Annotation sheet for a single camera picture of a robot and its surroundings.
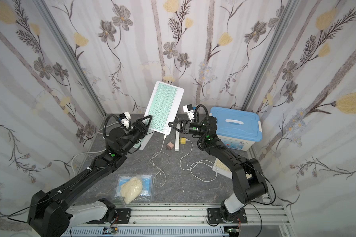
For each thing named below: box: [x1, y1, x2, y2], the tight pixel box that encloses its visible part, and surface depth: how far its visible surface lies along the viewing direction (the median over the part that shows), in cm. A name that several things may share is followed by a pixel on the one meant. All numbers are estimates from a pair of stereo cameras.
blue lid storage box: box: [209, 106, 263, 152], surface depth 92 cm
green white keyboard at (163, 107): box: [143, 80, 185, 136], surface depth 72 cm
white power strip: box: [175, 130, 180, 152], surface depth 100 cm
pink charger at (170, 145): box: [165, 141, 175, 151], surface depth 102 cm
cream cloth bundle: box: [120, 176, 143, 204], surface depth 81 cm
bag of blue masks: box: [114, 173, 154, 207], surface depth 82 cm
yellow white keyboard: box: [212, 158, 233, 180], surface depth 92 cm
